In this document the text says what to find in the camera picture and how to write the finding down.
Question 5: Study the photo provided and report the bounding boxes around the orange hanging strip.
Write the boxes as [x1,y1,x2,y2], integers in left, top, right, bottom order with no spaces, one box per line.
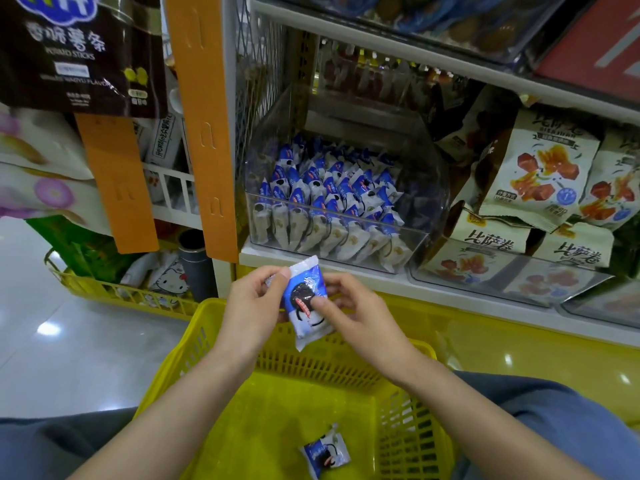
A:
[77,113,161,256]

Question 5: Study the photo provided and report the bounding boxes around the orange shelf post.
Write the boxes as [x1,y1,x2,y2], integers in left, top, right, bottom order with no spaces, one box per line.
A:
[165,0,241,264]

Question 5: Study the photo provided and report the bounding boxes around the green snack bags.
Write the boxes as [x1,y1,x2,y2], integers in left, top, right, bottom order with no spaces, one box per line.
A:
[28,215,141,284]

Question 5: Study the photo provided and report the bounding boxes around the white card packet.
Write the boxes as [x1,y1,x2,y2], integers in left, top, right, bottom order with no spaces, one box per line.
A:
[145,115,184,168]

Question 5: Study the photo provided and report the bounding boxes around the pile of blue snack packets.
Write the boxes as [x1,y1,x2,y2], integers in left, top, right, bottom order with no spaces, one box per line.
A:
[250,139,416,274]

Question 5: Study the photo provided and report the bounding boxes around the person's right hand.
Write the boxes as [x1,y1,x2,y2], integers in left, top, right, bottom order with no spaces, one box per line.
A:
[310,273,426,388]

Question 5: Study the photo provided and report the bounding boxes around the black potato stick bag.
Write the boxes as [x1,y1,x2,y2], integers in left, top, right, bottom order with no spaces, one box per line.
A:
[0,0,169,118]

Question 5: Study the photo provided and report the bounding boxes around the dark grey cylinder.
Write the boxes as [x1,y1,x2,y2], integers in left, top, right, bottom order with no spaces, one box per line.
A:
[178,229,219,302]

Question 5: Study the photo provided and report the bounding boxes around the person's left hand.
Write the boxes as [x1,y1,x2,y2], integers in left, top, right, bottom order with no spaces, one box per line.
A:
[215,265,293,374]

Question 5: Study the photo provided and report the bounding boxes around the row of small brown packets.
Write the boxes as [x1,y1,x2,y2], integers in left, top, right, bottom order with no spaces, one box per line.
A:
[318,39,471,108]

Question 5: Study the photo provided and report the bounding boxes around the clear plastic bin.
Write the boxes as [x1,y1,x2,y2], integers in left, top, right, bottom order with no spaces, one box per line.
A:
[408,235,613,308]
[240,85,451,276]

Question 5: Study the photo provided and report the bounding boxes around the yellow plastic shopping basket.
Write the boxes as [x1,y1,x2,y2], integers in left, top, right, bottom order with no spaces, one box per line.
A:
[135,297,453,480]

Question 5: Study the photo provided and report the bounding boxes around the pile of blue jelly cups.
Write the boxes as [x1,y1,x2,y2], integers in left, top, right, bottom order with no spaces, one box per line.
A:
[300,0,571,61]

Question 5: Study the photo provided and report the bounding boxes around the store shelf with yellow base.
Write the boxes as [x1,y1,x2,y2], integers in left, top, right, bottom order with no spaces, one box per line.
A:
[165,0,640,426]

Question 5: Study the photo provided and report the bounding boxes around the purple white snack bag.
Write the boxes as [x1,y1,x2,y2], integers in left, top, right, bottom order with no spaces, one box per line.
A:
[0,105,93,181]
[0,163,111,236]

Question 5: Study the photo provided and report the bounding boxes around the red price sign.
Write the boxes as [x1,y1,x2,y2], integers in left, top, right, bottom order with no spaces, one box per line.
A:
[535,0,640,104]

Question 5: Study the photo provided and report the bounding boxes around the grey trousers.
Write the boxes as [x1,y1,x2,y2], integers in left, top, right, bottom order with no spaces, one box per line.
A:
[0,373,640,480]

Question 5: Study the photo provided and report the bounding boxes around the row of fruit print bags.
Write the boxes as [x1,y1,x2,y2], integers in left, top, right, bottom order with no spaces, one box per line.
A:
[415,107,640,326]

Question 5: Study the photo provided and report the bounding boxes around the person's right forearm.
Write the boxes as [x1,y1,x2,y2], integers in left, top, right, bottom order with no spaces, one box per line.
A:
[395,357,611,480]

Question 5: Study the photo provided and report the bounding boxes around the white cartoon print packet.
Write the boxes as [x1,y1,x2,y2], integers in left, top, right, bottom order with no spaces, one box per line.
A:
[122,253,191,296]

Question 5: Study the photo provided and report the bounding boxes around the white wire rack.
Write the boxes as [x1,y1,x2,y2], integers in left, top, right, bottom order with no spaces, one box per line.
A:
[140,165,203,231]

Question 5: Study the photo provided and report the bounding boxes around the yellow floor basket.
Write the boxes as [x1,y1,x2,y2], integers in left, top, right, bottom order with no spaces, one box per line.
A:
[45,247,201,321]

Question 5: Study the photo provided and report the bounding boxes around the person's left forearm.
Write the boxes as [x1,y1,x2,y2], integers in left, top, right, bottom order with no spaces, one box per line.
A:
[70,347,256,480]

